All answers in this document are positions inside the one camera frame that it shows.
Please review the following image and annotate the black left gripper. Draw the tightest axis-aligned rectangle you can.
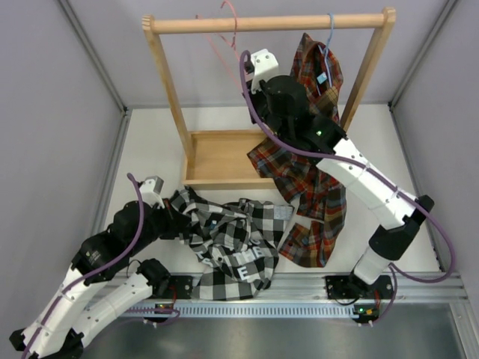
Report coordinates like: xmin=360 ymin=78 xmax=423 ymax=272
xmin=128 ymin=197 xmax=192 ymax=256

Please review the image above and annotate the black white checkered shirt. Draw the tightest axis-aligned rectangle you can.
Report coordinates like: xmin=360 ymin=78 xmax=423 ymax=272
xmin=169 ymin=187 xmax=293 ymax=301

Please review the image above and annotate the pink wire hanger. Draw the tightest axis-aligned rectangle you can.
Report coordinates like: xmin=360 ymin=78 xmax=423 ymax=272
xmin=203 ymin=1 xmax=242 ymax=92

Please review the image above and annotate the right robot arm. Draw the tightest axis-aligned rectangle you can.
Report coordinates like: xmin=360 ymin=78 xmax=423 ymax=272
xmin=240 ymin=75 xmax=434 ymax=297

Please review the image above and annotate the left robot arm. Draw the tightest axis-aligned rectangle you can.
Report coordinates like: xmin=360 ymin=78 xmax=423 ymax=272
xmin=10 ymin=201 xmax=190 ymax=358

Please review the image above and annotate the red brown plaid shirt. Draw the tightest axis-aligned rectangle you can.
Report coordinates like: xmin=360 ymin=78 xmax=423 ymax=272
xmin=247 ymin=34 xmax=347 ymax=268

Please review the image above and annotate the wooden clothes rack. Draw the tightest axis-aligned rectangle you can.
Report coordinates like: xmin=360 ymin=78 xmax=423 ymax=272
xmin=141 ymin=7 xmax=396 ymax=190

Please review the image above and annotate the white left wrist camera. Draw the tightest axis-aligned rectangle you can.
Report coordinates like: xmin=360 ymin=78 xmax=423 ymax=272
xmin=137 ymin=176 xmax=165 ymax=209

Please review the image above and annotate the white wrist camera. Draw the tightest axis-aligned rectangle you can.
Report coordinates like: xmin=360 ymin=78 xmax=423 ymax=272
xmin=244 ymin=49 xmax=279 ymax=94
xmin=137 ymin=176 xmax=165 ymax=209

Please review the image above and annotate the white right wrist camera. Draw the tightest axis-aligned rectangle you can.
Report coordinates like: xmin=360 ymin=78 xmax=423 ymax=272
xmin=244 ymin=49 xmax=279 ymax=94

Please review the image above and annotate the blue wire hanger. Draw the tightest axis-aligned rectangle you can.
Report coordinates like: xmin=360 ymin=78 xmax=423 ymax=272
xmin=317 ymin=13 xmax=335 ymax=94

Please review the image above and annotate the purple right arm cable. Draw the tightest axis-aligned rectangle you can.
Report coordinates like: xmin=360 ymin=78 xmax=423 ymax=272
xmin=239 ymin=50 xmax=457 ymax=283

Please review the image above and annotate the aluminium mounting rail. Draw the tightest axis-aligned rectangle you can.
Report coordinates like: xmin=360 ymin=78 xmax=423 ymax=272
xmin=85 ymin=271 xmax=465 ymax=319

